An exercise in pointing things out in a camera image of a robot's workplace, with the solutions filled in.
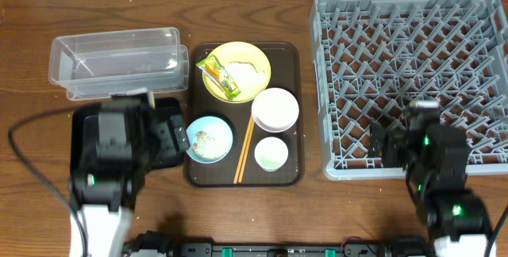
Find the grey dishwasher rack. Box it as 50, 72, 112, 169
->
310, 0, 507, 180

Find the clear plastic bin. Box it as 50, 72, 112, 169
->
48, 27, 190, 101

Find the small white green cup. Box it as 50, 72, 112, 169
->
254, 136, 289, 172

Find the light blue bowl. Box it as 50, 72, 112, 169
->
187, 116, 233, 164

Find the white napkin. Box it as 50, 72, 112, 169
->
225, 62, 265, 88

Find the yellow plate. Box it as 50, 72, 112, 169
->
202, 41, 271, 103

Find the pink white bowl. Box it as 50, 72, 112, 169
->
251, 87, 299, 133

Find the wooden chopstick right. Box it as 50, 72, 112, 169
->
237, 117, 256, 184

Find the green orange snack wrapper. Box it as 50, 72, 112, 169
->
196, 55, 241, 100

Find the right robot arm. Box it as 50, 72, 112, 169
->
368, 101, 498, 256

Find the wooden chopstick left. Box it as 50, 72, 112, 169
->
233, 114, 253, 185

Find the dark brown serving tray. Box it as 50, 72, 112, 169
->
184, 42, 305, 188

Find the black waste tray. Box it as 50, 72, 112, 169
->
70, 98, 189, 171

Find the rice food waste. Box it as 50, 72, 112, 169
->
193, 131, 229, 161

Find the wooden chopstick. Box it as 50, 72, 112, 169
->
233, 114, 253, 185
237, 117, 256, 184

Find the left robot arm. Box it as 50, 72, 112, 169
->
69, 90, 190, 256

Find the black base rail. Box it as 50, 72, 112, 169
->
120, 232, 435, 257

